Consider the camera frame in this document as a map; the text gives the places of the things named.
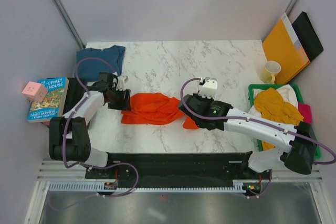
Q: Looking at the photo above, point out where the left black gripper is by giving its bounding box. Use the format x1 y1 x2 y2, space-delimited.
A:
107 88 131 112

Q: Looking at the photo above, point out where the orange t-shirt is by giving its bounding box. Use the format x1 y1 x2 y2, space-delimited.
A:
121 93 185 125

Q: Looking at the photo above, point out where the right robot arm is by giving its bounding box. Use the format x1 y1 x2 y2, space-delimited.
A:
178 93 317 179

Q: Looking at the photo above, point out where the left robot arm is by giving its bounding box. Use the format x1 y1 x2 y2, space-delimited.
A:
49 72 131 178

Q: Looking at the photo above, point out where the folded blue t-shirt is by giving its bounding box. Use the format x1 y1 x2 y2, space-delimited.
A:
76 45 125 82

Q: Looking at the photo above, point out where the black pink roller organizer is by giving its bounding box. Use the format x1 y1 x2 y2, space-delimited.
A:
42 78 84 126

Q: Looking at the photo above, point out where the green plastic tray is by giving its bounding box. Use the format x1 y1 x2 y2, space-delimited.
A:
248 83 321 159

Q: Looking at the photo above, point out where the mustard yellow t-shirt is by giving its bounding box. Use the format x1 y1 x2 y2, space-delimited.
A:
254 87 305 151

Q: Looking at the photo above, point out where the blue treehouse book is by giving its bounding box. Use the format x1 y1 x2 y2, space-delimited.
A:
27 77 69 123

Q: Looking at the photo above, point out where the yellow mug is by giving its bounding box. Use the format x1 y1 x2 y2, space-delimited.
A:
260 61 281 84

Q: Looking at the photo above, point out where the pink cube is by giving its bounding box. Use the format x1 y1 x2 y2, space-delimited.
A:
22 81 48 102

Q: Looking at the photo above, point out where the white t-shirt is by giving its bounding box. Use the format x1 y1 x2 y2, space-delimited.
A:
248 84 298 117

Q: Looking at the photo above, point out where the magenta t-shirt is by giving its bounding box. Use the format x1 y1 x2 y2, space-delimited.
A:
298 103 312 124

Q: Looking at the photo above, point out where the orange folder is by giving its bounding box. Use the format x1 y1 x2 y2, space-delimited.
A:
262 13 310 84

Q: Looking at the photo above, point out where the black flat box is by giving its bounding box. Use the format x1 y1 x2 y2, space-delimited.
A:
292 12 324 61

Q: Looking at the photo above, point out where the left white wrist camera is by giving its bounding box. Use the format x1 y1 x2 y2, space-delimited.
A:
116 76 129 91

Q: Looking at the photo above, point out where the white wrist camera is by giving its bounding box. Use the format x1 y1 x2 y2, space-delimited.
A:
197 77 218 100
116 76 129 91

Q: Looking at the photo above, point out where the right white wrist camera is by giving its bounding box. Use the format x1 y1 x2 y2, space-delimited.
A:
197 77 218 100

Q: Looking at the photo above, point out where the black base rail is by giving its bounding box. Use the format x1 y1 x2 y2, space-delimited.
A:
85 152 270 187

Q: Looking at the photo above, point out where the white slotted cable duct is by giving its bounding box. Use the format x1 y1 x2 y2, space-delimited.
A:
48 180 246 193

